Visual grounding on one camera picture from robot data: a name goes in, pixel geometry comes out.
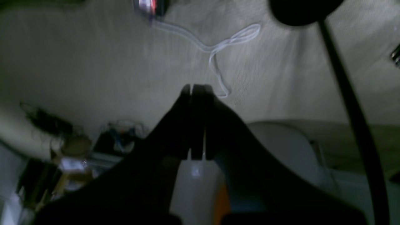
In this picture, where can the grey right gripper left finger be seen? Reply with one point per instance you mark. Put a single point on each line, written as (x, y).
(138, 190)

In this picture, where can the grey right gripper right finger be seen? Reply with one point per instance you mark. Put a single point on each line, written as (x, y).
(261, 189)

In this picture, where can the white rounded chair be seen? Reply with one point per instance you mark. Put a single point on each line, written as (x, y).
(294, 150)

